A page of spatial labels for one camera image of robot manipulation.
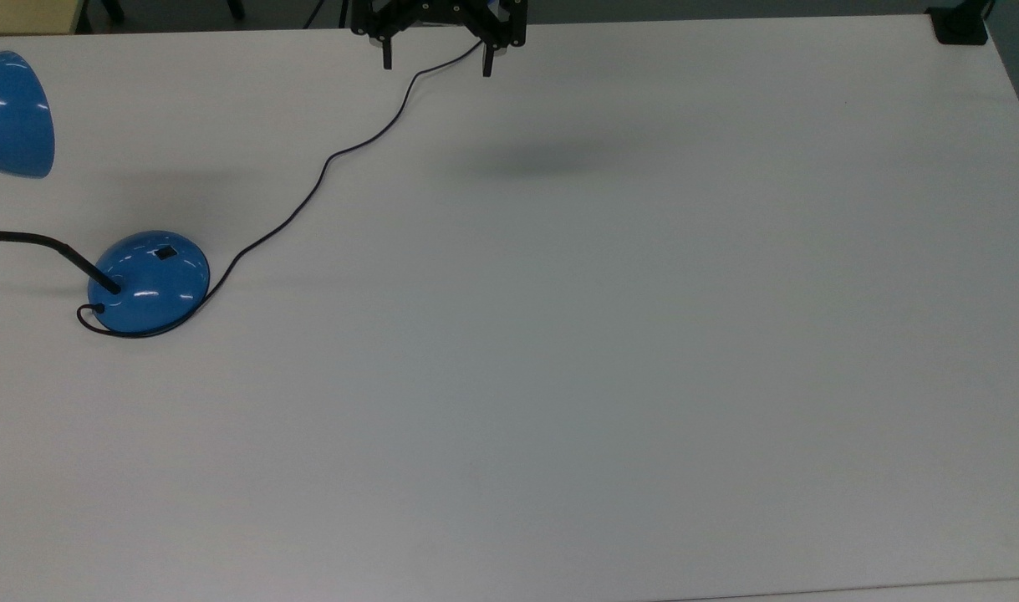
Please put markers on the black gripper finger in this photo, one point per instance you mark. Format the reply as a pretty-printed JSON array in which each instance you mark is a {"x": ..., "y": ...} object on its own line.
[
  {"x": 387, "y": 54},
  {"x": 488, "y": 60}
]

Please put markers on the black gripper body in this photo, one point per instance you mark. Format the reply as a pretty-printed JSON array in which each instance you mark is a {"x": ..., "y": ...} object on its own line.
[{"x": 442, "y": 15}]

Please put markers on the blue desk lamp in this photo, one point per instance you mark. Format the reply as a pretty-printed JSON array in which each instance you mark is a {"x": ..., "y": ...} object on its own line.
[{"x": 154, "y": 284}]

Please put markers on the black chair leg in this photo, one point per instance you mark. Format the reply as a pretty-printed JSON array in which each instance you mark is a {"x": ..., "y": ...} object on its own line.
[
  {"x": 112, "y": 8},
  {"x": 235, "y": 7}
]

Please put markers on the light wooden desk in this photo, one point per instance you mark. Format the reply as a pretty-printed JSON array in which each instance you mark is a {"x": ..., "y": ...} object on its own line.
[{"x": 24, "y": 15}]

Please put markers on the black table clamp block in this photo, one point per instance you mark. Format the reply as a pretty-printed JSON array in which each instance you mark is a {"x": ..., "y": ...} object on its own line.
[{"x": 960, "y": 25}]

